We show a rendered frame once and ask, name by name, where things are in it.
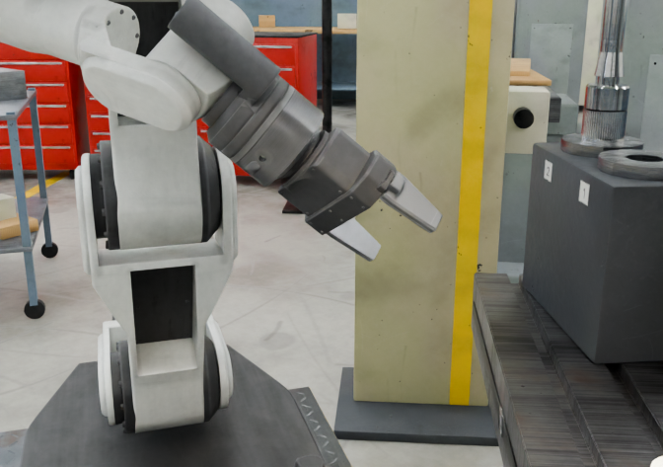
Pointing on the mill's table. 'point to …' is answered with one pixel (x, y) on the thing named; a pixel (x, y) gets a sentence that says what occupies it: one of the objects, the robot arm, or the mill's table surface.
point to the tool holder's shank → (613, 34)
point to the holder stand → (598, 245)
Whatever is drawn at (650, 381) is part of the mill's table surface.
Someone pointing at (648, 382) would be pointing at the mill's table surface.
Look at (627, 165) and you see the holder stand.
